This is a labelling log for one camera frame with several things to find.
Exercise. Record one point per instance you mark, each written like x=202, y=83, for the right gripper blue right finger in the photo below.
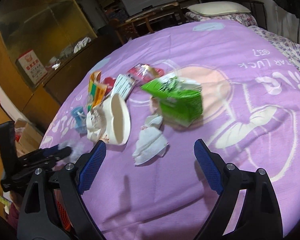
x=208, y=166

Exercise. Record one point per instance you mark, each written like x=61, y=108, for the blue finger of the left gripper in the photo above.
x=50, y=151

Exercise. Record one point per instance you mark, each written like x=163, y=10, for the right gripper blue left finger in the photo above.
x=88, y=166

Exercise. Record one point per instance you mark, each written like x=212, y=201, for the blue face mask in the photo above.
x=80, y=119

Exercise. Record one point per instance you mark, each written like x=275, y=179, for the white tissue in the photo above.
x=151, y=142

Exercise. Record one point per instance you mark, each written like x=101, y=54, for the green paper carton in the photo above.
x=179, y=98

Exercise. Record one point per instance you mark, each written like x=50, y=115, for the colourful striped paper box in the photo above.
x=96, y=90

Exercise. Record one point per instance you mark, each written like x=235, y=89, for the white medicine box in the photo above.
x=123, y=86

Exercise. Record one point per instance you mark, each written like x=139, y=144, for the clear pink plastic bag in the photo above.
x=144, y=73

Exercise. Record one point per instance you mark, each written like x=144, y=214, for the red plastic trash basket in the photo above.
x=62, y=211

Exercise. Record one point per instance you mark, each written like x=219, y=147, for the cardboard box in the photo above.
x=27, y=138

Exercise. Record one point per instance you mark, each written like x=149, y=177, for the red white sign board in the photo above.
x=32, y=66

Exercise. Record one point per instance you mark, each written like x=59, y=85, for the red plastic jelly cup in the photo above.
x=109, y=82

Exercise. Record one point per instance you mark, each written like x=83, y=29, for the wooden glass cabinet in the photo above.
x=51, y=28

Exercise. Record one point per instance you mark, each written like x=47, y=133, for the white cloth on cabinet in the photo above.
x=81, y=44

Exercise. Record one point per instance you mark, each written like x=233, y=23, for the floral bed sheet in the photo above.
x=290, y=49

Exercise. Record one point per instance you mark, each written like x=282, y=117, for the floral folded quilt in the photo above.
x=245, y=19

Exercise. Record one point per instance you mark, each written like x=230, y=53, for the wooden armchair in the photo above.
x=148, y=21

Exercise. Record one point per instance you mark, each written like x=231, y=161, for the white pillow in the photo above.
x=218, y=8

